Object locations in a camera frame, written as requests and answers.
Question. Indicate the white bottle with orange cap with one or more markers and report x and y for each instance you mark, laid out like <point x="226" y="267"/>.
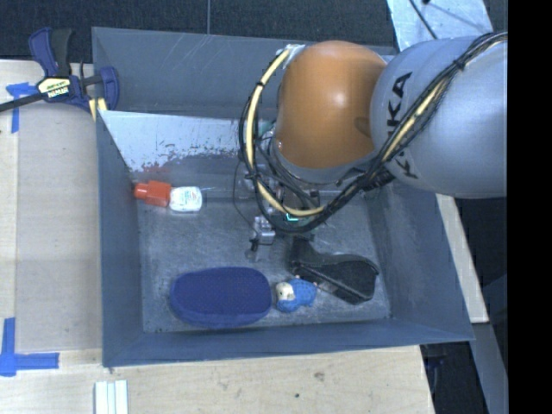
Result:
<point x="172" y="196"/>

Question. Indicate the blue toy figure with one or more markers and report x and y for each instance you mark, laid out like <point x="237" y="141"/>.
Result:
<point x="299" y="296"/>

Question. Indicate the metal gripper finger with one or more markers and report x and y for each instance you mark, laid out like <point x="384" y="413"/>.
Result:
<point x="255" y="253"/>
<point x="264" y="231"/>

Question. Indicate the grey metal bin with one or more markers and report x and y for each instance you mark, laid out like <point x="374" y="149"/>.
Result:
<point x="207" y="240"/>

